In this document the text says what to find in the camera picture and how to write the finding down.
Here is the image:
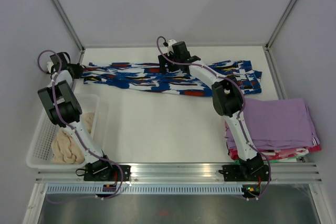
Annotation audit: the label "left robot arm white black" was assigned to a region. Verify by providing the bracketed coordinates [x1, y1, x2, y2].
[38, 51, 114, 180]

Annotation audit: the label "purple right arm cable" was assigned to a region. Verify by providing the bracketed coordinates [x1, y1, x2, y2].
[156, 36, 271, 201]

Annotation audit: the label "right aluminium frame post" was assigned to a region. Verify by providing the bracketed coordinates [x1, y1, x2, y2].
[264, 0, 299, 51]

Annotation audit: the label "pink patterned folded trousers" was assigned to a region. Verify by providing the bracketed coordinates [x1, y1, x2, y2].
[253, 120, 321, 162]

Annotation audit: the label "aluminium mounting rail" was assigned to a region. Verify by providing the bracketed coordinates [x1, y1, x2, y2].
[35, 162, 322, 184]

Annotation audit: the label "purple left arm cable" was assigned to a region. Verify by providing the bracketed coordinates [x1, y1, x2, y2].
[37, 49, 123, 204]

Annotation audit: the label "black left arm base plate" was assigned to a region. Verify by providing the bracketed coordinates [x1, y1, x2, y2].
[83, 160, 131, 182]

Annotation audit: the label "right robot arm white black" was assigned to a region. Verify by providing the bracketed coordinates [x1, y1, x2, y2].
[156, 36, 264, 180]

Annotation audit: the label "cream crumpled garment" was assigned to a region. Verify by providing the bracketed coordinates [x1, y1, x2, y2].
[51, 127, 85, 165]

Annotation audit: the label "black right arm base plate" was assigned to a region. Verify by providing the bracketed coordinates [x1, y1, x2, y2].
[218, 164, 270, 182]

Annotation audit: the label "blue patterned trousers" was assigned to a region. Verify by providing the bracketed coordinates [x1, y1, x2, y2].
[81, 60, 263, 97]

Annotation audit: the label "white perforated plastic basket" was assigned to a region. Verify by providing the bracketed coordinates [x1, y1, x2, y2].
[26, 93, 100, 170]

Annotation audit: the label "white slotted cable duct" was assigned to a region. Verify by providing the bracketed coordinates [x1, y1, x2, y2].
[47, 183, 259, 196]

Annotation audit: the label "left aluminium frame post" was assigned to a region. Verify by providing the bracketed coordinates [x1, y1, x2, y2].
[50, 0, 85, 53]

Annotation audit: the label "aluminium frame post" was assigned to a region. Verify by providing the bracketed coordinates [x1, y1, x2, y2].
[264, 0, 299, 51]
[50, 0, 85, 53]

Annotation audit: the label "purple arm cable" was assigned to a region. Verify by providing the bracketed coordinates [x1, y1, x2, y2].
[37, 49, 123, 204]
[156, 36, 271, 201]

